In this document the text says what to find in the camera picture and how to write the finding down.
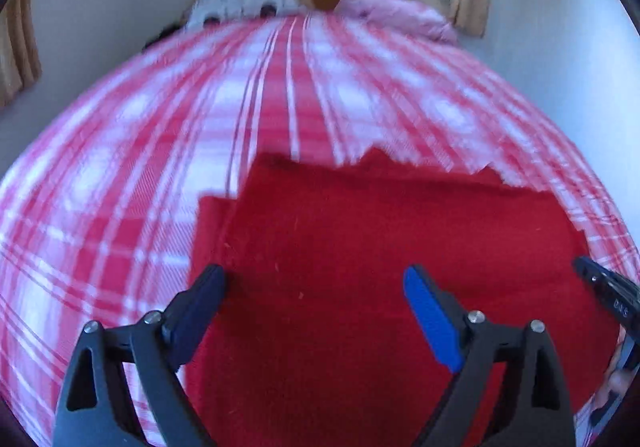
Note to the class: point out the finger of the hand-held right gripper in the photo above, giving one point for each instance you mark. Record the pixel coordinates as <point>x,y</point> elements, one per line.
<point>610,289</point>

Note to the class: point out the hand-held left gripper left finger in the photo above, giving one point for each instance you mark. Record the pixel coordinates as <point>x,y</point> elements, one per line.
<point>200,307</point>

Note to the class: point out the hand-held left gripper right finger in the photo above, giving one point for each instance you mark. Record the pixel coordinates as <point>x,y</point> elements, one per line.
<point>432,322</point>

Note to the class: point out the red knitted sweater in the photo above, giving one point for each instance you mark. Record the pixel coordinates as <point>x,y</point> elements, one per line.
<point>350,252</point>

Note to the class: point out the bed with red plaid sheet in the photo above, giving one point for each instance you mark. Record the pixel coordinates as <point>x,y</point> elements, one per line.
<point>150,127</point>

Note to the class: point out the dark cloth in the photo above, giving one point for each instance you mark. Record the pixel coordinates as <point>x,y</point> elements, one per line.
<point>160,34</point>

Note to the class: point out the grey patterned pillow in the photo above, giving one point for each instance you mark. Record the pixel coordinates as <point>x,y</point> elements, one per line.
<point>225,9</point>

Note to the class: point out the pink floral pillow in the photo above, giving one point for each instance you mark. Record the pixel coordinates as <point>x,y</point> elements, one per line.
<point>400,12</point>

